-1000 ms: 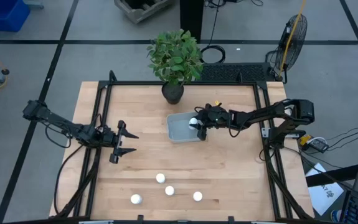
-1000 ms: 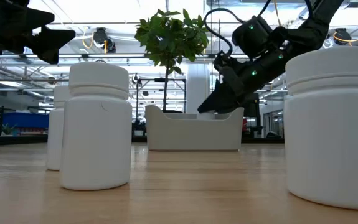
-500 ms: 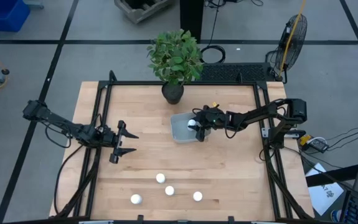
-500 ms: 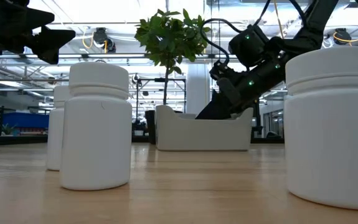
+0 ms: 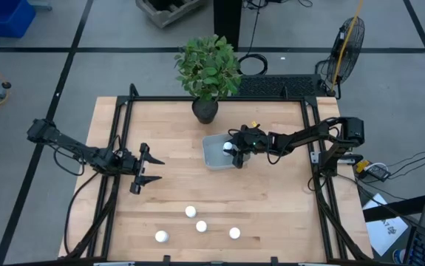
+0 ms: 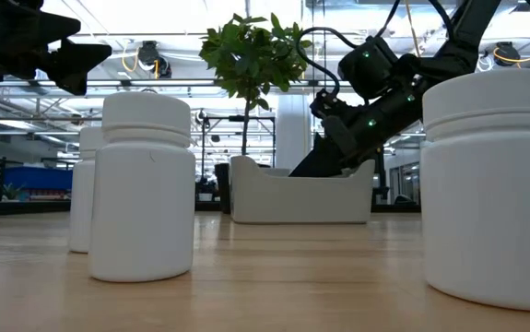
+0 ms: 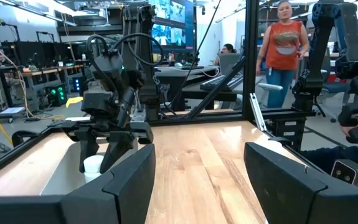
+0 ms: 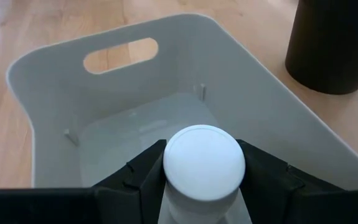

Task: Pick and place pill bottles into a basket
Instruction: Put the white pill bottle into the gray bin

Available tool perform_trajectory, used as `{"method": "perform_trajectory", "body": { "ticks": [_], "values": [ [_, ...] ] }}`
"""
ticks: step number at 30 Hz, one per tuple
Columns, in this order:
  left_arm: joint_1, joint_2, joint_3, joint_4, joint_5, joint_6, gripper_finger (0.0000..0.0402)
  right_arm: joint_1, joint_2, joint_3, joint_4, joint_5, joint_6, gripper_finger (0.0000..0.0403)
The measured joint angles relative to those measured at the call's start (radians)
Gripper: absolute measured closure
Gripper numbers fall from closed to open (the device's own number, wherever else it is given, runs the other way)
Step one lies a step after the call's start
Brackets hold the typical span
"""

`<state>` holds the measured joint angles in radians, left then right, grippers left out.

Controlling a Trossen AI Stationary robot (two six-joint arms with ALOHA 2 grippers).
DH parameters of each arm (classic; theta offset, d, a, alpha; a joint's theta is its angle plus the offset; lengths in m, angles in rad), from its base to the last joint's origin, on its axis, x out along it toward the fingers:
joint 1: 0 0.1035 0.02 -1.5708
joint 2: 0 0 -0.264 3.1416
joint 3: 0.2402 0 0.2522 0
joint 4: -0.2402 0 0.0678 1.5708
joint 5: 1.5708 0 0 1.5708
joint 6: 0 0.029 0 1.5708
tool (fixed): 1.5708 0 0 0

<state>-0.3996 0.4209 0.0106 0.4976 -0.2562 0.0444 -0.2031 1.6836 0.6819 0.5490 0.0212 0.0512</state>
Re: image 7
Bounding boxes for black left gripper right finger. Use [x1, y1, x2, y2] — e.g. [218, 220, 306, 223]
[243, 142, 358, 224]

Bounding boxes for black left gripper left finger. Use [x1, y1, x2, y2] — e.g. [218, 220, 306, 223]
[0, 144, 156, 224]

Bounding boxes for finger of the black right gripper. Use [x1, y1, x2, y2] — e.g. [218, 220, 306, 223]
[73, 129, 101, 174]
[99, 131, 136, 174]

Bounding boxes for white plastic basket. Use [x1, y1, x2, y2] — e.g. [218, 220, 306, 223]
[40, 138, 142, 196]

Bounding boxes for black computer blue lights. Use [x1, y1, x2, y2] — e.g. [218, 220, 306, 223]
[72, 76, 88, 93]

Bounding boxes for black computer green lights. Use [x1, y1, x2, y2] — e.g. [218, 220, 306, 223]
[44, 83, 69, 106]

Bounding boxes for wooden workbench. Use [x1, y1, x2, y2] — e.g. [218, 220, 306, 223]
[0, 63, 85, 119]

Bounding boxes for black desk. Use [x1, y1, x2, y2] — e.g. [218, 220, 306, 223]
[155, 65, 245, 103]

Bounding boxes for black keyboard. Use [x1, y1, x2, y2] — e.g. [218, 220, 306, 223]
[199, 73, 245, 92]

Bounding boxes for grey laptop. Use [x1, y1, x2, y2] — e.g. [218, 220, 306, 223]
[217, 52, 242, 75]

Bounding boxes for person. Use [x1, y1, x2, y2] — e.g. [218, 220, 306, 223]
[213, 43, 237, 66]
[255, 0, 310, 109]

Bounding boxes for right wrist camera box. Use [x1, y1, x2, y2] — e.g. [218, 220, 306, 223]
[88, 49, 124, 80]

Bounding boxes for black exterior camera box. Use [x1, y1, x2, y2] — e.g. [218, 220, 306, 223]
[330, 159, 358, 187]

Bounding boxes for black curved frame handle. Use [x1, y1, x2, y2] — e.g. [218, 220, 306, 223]
[11, 130, 40, 147]

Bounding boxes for black mount box white labels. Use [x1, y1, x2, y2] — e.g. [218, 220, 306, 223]
[271, 117, 306, 151]

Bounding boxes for beige cable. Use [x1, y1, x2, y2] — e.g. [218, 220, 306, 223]
[0, 33, 64, 121]

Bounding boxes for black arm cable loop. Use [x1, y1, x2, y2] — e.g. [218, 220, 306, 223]
[86, 32, 164, 94]

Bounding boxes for silver frame bracket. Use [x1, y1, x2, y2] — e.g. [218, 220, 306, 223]
[248, 92, 268, 132]

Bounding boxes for thin black hanging cable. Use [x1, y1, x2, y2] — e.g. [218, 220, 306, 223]
[166, 0, 223, 110]

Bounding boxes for large wall display screen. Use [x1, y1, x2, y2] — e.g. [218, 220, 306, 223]
[149, 0, 195, 50]

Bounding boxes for black aluminium table frame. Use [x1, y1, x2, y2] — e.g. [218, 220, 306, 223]
[0, 0, 316, 184]

